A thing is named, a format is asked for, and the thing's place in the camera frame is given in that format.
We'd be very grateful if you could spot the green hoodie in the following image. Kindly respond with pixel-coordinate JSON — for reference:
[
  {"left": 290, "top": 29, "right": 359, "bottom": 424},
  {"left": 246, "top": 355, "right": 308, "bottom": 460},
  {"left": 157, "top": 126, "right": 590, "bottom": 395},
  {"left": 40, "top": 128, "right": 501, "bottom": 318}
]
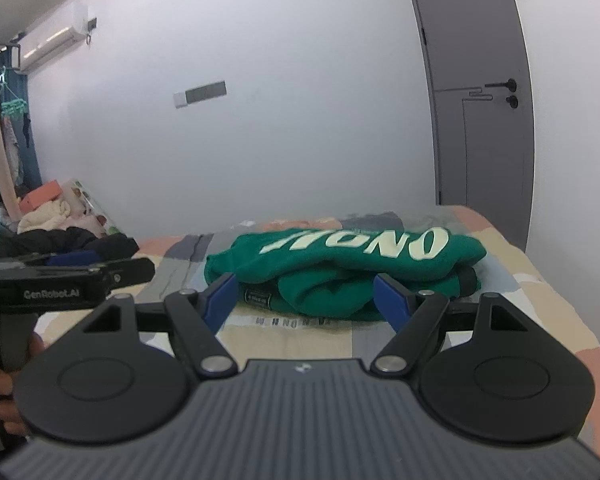
[{"left": 204, "top": 226, "right": 486, "bottom": 322}]

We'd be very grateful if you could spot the left hand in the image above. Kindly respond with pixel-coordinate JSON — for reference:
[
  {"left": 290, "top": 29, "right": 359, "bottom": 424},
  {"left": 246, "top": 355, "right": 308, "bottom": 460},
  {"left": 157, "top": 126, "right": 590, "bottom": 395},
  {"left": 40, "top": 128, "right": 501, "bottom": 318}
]
[{"left": 0, "top": 331, "right": 46, "bottom": 436}]

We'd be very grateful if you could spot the black puffer jacket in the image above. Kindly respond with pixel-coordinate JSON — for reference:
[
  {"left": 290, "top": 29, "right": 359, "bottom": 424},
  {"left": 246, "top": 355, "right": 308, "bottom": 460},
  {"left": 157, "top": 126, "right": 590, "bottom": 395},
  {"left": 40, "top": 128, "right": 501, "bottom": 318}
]
[{"left": 0, "top": 226, "right": 138, "bottom": 261}]

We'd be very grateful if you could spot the cream folded blanket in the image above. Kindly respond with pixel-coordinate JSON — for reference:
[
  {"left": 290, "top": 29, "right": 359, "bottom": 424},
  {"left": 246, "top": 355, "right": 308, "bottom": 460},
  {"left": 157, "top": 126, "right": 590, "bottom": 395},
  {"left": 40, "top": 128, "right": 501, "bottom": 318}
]
[{"left": 17, "top": 200, "right": 71, "bottom": 234}]

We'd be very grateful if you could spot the orange box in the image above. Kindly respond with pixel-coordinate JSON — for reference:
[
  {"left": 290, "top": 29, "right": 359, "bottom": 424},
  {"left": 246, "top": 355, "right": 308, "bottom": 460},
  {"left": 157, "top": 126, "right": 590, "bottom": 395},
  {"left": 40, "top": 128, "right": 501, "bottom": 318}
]
[{"left": 19, "top": 180, "right": 62, "bottom": 214}]

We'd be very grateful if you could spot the green clip hanger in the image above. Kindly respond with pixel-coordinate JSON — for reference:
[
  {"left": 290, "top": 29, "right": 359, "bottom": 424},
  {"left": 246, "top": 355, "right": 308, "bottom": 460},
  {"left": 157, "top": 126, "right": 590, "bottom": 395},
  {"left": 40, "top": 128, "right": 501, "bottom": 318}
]
[{"left": 0, "top": 67, "right": 29, "bottom": 117}]

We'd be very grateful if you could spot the white air conditioner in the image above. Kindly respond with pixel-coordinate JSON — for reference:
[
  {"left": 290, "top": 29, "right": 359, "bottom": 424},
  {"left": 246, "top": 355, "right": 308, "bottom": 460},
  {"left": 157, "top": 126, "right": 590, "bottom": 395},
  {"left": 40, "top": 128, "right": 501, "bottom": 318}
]
[{"left": 12, "top": 1, "right": 90, "bottom": 74}]

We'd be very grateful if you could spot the wall switch panel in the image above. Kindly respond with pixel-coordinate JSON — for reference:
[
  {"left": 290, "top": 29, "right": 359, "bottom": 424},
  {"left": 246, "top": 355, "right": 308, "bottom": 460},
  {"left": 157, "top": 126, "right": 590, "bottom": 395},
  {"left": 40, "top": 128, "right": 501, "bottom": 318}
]
[{"left": 173, "top": 81, "right": 227, "bottom": 108}]

